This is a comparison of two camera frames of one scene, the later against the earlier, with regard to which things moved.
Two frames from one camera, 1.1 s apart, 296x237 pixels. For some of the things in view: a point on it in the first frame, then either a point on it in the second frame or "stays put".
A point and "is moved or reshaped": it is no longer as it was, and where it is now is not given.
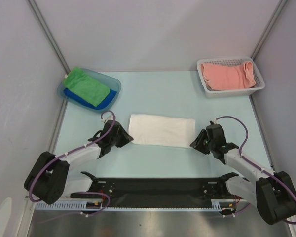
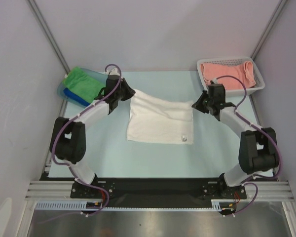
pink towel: [217, 76] stays put
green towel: [85, 87] stays put
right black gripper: [203, 141] → [203, 102]
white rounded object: [0, 221] stays put
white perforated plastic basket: [210, 93] stays put
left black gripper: [126, 138] → [129, 92]
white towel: [164, 131] is moved or reshaped
